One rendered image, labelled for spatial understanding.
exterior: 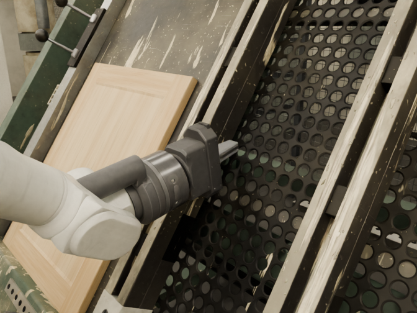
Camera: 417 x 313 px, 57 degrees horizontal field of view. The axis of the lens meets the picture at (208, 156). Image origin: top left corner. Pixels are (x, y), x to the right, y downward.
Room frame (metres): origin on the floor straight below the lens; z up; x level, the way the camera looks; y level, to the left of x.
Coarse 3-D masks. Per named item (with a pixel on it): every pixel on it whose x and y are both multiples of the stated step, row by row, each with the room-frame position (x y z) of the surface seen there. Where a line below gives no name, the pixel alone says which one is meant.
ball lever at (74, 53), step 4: (36, 32) 1.16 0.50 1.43; (40, 32) 1.16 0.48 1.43; (44, 32) 1.16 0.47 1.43; (36, 36) 1.16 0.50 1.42; (40, 36) 1.15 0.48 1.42; (44, 36) 1.16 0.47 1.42; (48, 36) 1.17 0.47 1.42; (40, 40) 1.16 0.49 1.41; (44, 40) 1.16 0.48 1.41; (48, 40) 1.17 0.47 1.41; (52, 40) 1.17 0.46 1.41; (56, 44) 1.17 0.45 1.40; (60, 44) 1.17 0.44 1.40; (64, 48) 1.17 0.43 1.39; (68, 48) 1.18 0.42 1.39; (72, 52) 1.18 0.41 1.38; (76, 52) 1.17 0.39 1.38; (72, 56) 1.17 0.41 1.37
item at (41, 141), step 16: (112, 0) 1.25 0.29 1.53; (112, 16) 1.25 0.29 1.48; (96, 32) 1.21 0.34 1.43; (96, 48) 1.20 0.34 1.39; (80, 64) 1.16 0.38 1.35; (64, 80) 1.16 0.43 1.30; (80, 80) 1.16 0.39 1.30; (64, 96) 1.12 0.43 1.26; (48, 112) 1.11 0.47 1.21; (64, 112) 1.12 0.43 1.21; (48, 128) 1.08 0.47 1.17; (32, 144) 1.07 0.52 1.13; (48, 144) 1.08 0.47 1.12; (0, 224) 0.97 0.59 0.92
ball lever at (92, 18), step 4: (56, 0) 1.20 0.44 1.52; (60, 0) 1.20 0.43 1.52; (64, 0) 1.21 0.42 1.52; (56, 4) 1.21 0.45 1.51; (60, 4) 1.20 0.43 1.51; (64, 4) 1.21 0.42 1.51; (68, 4) 1.22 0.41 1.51; (72, 8) 1.22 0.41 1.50; (76, 8) 1.22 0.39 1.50; (80, 12) 1.22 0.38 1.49; (84, 12) 1.22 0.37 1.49; (88, 16) 1.22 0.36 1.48; (92, 16) 1.22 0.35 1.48; (96, 16) 1.22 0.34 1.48; (92, 20) 1.22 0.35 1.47
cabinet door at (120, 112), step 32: (96, 64) 1.13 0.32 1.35; (96, 96) 1.04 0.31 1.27; (128, 96) 0.94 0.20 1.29; (160, 96) 0.86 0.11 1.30; (64, 128) 1.05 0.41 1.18; (96, 128) 0.95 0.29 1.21; (128, 128) 0.87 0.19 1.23; (160, 128) 0.79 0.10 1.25; (64, 160) 0.96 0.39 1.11; (96, 160) 0.87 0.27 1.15; (32, 256) 0.80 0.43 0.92; (64, 256) 0.74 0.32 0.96; (64, 288) 0.68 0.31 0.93; (96, 288) 0.65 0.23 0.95
